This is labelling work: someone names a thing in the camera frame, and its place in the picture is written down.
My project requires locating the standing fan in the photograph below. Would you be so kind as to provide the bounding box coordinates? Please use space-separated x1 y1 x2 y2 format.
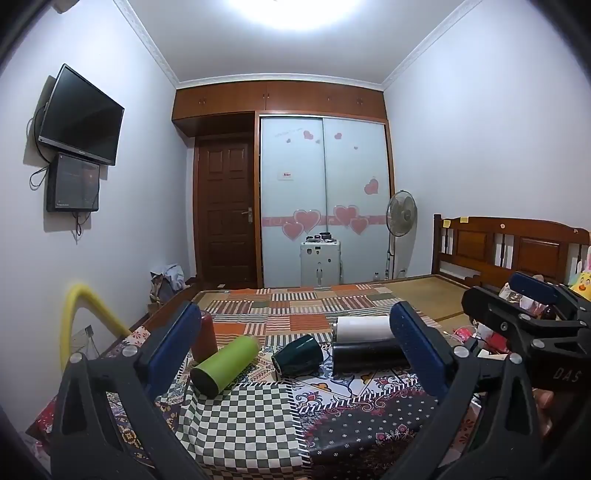
385 189 419 280

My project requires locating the white boxy appliance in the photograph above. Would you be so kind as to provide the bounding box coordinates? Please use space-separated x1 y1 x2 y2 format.
300 239 344 287

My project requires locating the wall-mounted black television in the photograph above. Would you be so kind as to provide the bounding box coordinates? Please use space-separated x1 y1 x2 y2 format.
38 63 126 167

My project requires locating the patchwork blanket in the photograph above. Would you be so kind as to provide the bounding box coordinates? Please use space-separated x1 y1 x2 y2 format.
27 286 483 480

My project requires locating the dark red cup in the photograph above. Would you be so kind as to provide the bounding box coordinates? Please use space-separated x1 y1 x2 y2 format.
191 310 219 363

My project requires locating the wooden overhead cabinet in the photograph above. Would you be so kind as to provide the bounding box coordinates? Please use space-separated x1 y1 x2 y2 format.
172 79 388 136

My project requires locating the black television cable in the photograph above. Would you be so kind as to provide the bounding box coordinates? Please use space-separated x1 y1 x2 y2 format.
25 102 52 191

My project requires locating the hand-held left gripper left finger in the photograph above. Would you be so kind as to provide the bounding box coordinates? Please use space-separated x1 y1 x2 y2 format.
50 301 208 480

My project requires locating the ceiling light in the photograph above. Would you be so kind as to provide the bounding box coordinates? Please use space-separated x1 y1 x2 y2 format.
221 0 371 32

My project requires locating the yellow plush toy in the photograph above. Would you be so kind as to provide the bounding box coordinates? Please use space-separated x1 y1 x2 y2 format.
567 258 591 302

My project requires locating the black cup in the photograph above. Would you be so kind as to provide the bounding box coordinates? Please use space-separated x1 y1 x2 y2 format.
332 340 412 376

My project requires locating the dark green mug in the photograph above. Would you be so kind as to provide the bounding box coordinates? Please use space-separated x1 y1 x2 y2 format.
271 334 327 382

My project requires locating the small wall-mounted monitor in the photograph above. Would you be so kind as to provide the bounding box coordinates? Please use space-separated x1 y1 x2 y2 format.
45 152 101 213

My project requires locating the brown wooden door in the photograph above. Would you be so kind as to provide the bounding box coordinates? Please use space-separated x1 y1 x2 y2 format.
193 133 258 288

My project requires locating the person's right hand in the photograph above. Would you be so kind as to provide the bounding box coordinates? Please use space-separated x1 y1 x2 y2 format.
531 389 556 440

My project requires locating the green cup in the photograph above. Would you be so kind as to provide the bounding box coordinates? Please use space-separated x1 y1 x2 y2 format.
189 335 262 398

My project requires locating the pile of clothes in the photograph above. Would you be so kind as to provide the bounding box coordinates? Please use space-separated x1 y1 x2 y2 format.
149 263 186 306

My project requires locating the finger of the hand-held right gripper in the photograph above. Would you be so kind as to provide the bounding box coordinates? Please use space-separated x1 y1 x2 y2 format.
510 271 591 320
461 286 588 354

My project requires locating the sliding wardrobe with heart stickers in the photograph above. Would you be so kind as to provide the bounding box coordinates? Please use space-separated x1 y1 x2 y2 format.
257 114 394 289

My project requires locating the bamboo bed mat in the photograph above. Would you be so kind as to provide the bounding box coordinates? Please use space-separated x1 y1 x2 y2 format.
382 274 482 334

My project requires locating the wall socket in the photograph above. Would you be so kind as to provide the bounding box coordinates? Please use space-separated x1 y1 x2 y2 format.
68 324 96 348

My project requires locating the white cup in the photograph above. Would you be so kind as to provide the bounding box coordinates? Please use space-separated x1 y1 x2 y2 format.
333 315 393 345

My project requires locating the yellow foam tube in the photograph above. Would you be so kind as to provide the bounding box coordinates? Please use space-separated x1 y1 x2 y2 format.
59 283 133 376

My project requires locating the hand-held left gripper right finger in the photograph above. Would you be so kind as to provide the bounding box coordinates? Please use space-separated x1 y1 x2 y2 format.
389 302 551 480

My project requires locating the red and white clutter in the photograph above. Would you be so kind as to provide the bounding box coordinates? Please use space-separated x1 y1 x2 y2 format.
444 284 522 357

